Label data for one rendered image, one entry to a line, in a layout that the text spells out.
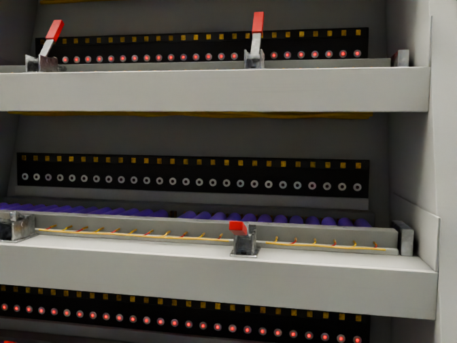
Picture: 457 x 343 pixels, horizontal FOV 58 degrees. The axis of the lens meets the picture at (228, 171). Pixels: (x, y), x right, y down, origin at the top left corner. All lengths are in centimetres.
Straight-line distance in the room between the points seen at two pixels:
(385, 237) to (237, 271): 16
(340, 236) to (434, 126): 14
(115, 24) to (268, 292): 54
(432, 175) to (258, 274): 19
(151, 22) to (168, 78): 30
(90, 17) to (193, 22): 19
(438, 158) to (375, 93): 9
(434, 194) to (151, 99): 31
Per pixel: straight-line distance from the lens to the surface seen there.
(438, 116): 45
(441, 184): 43
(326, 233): 46
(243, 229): 36
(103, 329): 65
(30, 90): 55
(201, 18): 74
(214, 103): 45
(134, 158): 63
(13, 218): 53
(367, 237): 46
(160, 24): 75
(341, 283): 41
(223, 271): 42
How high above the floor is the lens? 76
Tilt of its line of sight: 11 degrees up
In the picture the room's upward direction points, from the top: 3 degrees clockwise
